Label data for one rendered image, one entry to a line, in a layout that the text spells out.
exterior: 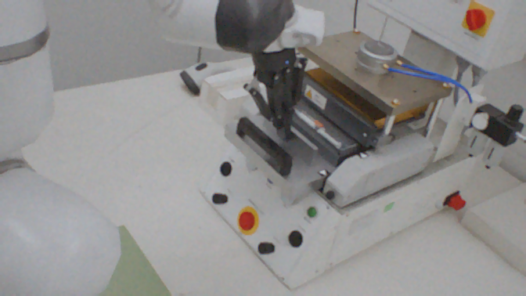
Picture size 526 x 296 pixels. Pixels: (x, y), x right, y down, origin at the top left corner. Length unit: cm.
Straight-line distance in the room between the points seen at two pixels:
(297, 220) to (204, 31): 47
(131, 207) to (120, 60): 153
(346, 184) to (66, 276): 66
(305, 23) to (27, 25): 54
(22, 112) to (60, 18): 206
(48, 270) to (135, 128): 101
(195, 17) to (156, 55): 200
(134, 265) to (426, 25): 75
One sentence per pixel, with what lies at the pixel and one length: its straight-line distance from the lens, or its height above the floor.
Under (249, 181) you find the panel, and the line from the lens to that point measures 123.
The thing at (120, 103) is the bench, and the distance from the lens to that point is 161.
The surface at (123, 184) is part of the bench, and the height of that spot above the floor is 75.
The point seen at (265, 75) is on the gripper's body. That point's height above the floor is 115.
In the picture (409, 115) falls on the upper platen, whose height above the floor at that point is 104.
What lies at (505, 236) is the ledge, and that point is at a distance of 142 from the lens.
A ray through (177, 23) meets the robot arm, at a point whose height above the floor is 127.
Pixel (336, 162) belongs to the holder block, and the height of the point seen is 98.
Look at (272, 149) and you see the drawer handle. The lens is 107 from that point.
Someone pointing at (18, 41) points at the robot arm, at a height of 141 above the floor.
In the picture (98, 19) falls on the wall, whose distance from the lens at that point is 262.
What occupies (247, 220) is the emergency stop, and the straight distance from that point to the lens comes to 121.
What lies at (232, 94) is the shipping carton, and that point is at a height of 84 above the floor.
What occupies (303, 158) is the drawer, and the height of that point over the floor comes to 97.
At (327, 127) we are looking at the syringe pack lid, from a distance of 117.
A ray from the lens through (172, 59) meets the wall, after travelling 287.
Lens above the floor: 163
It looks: 36 degrees down
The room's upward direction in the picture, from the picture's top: 11 degrees clockwise
